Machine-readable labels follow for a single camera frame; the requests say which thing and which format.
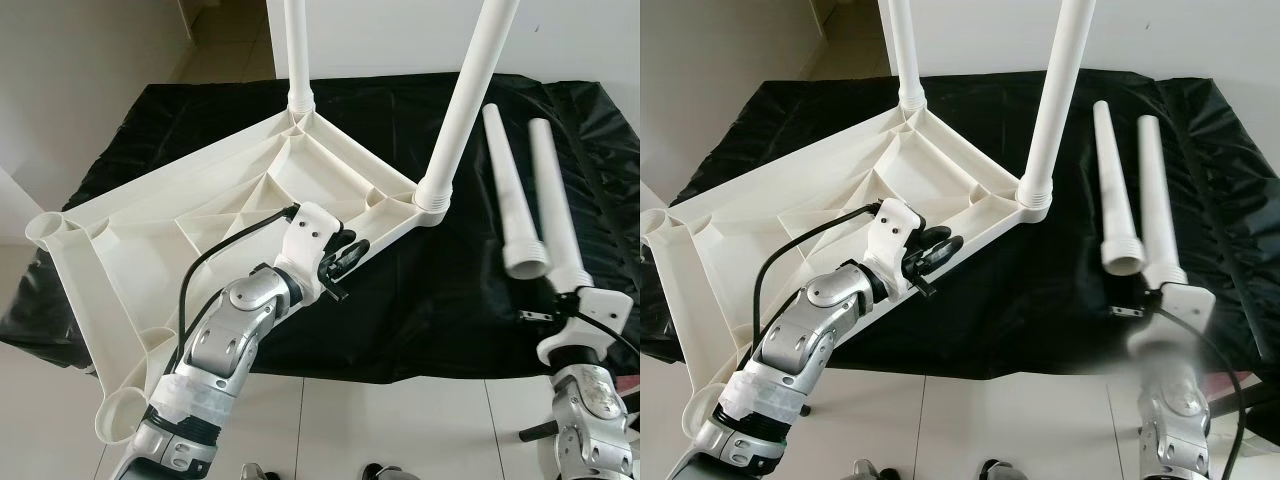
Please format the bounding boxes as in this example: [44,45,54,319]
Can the white plastic table leg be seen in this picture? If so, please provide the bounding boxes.
[1092,100,1146,276]
[283,0,317,119]
[412,0,521,213]
[527,118,594,296]
[1138,115,1189,293]
[1017,0,1098,223]
[482,102,551,281]
[885,0,926,111]

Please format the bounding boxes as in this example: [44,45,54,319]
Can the white plastic children table top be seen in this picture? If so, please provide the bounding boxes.
[640,95,1053,451]
[25,100,456,446]

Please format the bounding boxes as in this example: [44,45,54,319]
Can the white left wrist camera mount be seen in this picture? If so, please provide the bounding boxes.
[272,202,346,301]
[868,197,926,296]

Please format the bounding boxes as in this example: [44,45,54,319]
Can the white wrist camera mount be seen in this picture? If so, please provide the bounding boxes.
[272,202,346,301]
[545,288,634,351]
[1150,283,1216,346]
[868,197,926,296]

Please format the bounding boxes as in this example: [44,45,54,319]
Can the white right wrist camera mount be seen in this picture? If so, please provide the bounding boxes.
[1150,283,1216,346]
[545,288,634,351]

